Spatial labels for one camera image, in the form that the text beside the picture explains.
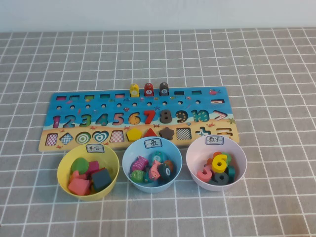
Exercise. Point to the brown wooden star block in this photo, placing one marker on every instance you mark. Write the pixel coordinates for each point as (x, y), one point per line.
(166, 133)

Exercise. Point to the yellow wooden fish piece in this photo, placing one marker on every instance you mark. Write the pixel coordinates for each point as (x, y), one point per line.
(134, 91)

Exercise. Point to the grey grid tablecloth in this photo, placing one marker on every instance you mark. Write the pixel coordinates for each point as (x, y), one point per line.
(271, 74)

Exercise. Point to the brown wooden fish number eight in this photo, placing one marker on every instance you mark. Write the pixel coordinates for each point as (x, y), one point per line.
(164, 87)

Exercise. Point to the dark teal wooden square block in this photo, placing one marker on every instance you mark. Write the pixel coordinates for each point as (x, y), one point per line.
(101, 179)

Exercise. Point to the blue ocean wooden puzzle board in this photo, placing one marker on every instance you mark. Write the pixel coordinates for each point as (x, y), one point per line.
(95, 102)

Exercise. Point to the coral wooden heart block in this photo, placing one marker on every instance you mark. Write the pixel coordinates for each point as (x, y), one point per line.
(75, 175)

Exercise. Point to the yellow wooden number six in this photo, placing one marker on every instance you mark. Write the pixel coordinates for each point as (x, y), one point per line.
(216, 168)

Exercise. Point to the pale pink plastic bowl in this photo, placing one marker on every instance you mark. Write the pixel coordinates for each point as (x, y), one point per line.
(195, 153)

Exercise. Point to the paper label on blue bowl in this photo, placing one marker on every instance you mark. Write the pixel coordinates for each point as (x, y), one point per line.
(153, 143)

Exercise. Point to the dark grey wooden number nine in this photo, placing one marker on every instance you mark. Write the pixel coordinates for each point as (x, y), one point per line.
(214, 182)

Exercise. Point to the teal wooden number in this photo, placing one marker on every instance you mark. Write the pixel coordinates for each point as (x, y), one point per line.
(231, 174)

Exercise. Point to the light blue plastic bowl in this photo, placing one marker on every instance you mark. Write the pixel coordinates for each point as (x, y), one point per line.
(153, 187)

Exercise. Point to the yellow plastic bowl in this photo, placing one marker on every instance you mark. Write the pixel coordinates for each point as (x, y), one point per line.
(61, 178)

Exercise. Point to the teal wooden fish number two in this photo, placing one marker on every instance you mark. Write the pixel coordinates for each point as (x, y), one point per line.
(157, 157)

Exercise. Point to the orange wooden number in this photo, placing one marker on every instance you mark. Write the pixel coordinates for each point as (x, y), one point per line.
(209, 161)

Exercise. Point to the green wooden circle block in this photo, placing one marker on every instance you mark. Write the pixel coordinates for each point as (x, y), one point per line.
(79, 165)

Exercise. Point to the teal green wooden fish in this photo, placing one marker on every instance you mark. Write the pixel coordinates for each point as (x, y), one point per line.
(147, 179)

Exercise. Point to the green and yellow wooden fish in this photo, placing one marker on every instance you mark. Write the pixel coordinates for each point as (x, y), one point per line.
(137, 175)

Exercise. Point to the magenta wooden block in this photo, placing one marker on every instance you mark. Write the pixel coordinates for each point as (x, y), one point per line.
(93, 166)

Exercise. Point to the paper label on pink bowl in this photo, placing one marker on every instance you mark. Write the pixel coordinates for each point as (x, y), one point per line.
(214, 140)

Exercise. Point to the dark wooden fish number nine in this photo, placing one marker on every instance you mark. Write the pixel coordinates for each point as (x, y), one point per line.
(165, 170)

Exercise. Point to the paper label on yellow bowl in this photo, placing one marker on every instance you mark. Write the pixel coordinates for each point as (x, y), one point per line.
(95, 148)

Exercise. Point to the red wooden fish number seven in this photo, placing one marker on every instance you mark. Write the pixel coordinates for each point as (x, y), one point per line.
(149, 89)

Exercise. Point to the pink wooden trapezoid block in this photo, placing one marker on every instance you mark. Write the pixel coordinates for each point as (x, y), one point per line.
(79, 186)

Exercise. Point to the red wooden triangle block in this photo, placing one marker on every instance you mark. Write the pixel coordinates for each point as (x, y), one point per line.
(150, 133)

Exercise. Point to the yellow wooden pentagon block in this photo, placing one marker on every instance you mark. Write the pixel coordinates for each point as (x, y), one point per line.
(135, 135)

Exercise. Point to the green wooden number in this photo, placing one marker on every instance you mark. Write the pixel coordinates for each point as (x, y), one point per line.
(229, 158)

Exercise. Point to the pink spotted wooden fish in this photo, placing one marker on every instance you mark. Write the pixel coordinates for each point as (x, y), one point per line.
(154, 170)

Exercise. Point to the pink striped wooden fish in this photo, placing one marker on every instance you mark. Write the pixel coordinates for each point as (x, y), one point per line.
(138, 163)

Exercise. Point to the orange wooden fish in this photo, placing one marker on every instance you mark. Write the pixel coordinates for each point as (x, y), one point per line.
(169, 163)

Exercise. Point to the pink wooden number five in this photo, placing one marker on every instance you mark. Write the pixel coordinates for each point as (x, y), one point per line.
(205, 176)

